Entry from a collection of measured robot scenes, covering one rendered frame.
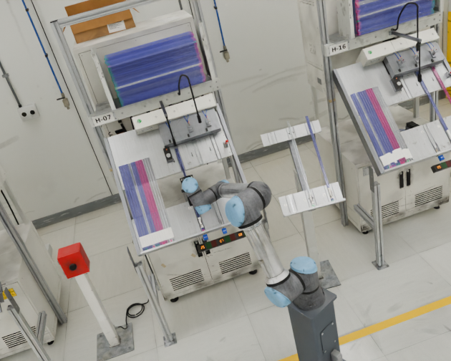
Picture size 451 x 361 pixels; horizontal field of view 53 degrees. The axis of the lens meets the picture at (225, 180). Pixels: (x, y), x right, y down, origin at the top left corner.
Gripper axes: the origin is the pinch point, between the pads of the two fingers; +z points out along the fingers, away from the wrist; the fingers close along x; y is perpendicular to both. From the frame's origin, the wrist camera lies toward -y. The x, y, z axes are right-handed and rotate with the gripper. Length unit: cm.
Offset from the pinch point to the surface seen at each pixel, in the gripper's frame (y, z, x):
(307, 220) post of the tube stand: -40, 12, -62
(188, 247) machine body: -36, 35, 11
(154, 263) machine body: -39, 37, 35
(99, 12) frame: 102, -18, 16
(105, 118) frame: 53, 5, 33
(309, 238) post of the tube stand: -52, 19, -62
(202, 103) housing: 45, 4, -23
